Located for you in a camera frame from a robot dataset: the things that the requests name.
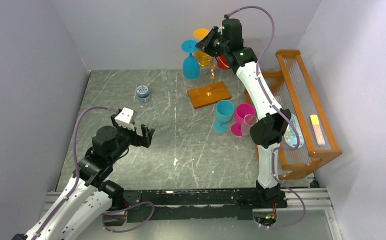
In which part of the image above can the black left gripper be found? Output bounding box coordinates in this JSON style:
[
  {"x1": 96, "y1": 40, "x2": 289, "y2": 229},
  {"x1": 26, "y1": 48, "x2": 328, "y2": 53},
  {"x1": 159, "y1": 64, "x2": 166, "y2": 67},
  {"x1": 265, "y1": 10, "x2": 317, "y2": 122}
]
[{"x1": 109, "y1": 114, "x2": 154, "y2": 163}]

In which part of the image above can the dark blue wine glass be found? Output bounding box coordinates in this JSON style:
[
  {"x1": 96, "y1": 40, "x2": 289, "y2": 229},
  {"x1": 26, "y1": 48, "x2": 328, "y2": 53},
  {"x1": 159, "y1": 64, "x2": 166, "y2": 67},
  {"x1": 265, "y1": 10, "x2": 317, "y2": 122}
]
[{"x1": 181, "y1": 39, "x2": 200, "y2": 80}]

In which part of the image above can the light blue wine glass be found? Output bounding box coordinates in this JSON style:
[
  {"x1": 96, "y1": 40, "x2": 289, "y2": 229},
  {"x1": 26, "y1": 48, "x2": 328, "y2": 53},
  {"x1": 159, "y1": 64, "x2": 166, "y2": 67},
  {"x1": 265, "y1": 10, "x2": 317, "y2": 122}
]
[{"x1": 213, "y1": 100, "x2": 235, "y2": 134}]

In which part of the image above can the pink wine glass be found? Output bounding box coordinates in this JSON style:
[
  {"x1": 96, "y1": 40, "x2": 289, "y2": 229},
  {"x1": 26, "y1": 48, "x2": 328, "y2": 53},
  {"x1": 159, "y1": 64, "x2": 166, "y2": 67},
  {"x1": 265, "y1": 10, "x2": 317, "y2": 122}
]
[{"x1": 231, "y1": 103, "x2": 255, "y2": 137}]

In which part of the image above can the clear wine glass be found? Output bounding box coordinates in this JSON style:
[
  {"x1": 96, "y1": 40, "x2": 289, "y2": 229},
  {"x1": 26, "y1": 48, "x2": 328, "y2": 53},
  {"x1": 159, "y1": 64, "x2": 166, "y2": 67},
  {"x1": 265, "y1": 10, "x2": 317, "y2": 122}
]
[{"x1": 231, "y1": 114, "x2": 258, "y2": 150}]

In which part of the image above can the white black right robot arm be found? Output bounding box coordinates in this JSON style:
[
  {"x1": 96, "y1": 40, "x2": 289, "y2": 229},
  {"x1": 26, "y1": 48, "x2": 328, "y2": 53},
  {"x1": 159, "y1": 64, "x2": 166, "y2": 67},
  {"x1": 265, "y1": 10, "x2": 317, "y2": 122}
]
[{"x1": 196, "y1": 18, "x2": 291, "y2": 208}]

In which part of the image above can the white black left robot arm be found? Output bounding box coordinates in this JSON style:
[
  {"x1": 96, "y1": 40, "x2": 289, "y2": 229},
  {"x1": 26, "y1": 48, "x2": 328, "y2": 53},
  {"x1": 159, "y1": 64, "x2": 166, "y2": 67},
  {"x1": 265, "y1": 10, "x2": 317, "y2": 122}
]
[{"x1": 13, "y1": 123, "x2": 155, "y2": 240}]

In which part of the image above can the yellow wine glass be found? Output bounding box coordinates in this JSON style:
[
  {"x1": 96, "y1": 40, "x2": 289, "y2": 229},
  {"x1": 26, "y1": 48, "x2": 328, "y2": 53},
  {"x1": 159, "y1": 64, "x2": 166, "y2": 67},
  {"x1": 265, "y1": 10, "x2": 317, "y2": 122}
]
[{"x1": 193, "y1": 28, "x2": 209, "y2": 60}]

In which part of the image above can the red wine glass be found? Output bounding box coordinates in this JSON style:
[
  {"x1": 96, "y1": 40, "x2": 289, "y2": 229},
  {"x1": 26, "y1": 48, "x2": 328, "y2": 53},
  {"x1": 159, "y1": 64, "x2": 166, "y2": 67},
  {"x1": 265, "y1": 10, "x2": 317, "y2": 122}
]
[{"x1": 216, "y1": 55, "x2": 230, "y2": 70}]

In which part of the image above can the wooden rack base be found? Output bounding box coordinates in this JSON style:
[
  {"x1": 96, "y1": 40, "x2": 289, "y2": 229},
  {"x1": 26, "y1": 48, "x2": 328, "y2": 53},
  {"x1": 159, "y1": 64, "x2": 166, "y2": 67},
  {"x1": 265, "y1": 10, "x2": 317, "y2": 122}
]
[{"x1": 187, "y1": 81, "x2": 232, "y2": 109}]

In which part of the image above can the blue cleaning gel jar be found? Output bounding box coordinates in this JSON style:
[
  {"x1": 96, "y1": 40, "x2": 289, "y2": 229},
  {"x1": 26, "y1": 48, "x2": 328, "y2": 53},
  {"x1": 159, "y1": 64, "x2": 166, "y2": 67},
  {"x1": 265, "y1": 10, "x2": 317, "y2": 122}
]
[{"x1": 136, "y1": 85, "x2": 150, "y2": 103}]

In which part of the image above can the blue blister pack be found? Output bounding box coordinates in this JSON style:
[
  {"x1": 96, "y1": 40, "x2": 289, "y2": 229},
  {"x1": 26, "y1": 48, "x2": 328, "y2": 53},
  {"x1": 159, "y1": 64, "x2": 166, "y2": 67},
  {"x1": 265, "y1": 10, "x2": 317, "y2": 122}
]
[{"x1": 284, "y1": 114, "x2": 304, "y2": 149}]

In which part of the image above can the yellow orange marker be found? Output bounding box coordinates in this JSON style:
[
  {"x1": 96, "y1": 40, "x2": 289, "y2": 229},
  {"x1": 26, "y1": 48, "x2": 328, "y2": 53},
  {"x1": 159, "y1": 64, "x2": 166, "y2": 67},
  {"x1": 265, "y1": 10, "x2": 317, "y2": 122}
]
[{"x1": 310, "y1": 114, "x2": 325, "y2": 146}]

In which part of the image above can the wooden tiered shelf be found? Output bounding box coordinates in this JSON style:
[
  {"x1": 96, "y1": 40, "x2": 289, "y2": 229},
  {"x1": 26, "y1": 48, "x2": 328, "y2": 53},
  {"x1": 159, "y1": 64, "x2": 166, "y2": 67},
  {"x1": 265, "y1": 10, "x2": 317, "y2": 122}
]
[{"x1": 262, "y1": 49, "x2": 342, "y2": 180}]

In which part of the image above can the gold wire glass rack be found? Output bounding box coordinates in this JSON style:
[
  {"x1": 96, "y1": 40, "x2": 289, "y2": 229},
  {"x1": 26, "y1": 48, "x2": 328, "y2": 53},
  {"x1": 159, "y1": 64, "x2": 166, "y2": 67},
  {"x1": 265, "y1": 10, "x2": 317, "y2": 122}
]
[{"x1": 198, "y1": 56, "x2": 217, "y2": 96}]

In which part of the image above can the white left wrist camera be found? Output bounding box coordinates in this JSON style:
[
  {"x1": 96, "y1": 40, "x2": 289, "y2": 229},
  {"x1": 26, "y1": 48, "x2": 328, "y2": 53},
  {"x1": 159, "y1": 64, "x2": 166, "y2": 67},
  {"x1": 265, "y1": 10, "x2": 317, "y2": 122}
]
[{"x1": 115, "y1": 107, "x2": 137, "y2": 131}]

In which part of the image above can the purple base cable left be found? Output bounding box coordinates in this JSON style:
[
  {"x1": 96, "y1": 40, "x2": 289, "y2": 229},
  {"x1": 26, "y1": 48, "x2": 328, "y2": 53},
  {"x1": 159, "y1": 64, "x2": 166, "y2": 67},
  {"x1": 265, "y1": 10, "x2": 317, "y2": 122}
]
[{"x1": 101, "y1": 201, "x2": 155, "y2": 233}]

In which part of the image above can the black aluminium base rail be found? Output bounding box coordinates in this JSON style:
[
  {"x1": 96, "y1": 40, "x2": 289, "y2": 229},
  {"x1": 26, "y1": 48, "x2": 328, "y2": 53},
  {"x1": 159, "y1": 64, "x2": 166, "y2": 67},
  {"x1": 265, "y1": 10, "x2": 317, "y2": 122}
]
[{"x1": 43, "y1": 187, "x2": 333, "y2": 223}]

